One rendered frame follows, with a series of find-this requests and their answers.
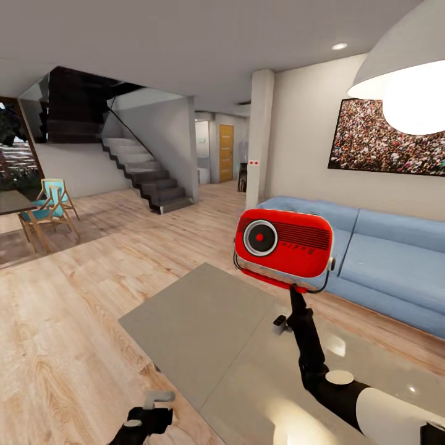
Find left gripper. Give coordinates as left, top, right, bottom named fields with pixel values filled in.
left=129, top=407, right=173, bottom=434

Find radio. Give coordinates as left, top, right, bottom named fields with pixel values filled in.
left=234, top=207, right=336, bottom=294

